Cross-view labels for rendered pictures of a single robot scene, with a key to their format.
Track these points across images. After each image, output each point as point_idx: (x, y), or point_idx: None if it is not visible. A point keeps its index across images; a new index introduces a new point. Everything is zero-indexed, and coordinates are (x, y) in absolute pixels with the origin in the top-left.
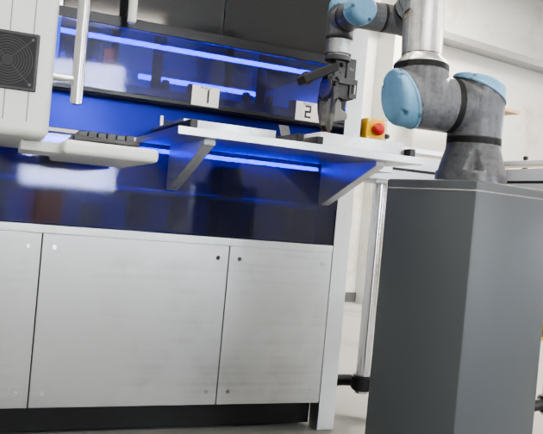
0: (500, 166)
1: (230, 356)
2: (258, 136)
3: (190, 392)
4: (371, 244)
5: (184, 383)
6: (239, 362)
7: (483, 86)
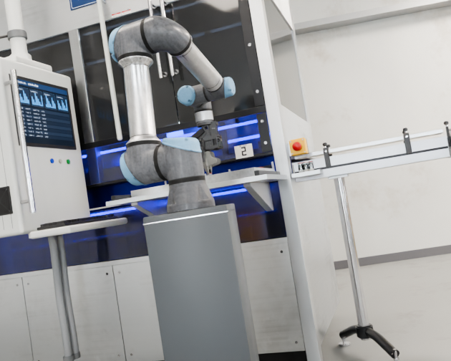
0: (188, 196)
1: None
2: (149, 194)
3: None
4: (341, 225)
5: None
6: None
7: (167, 147)
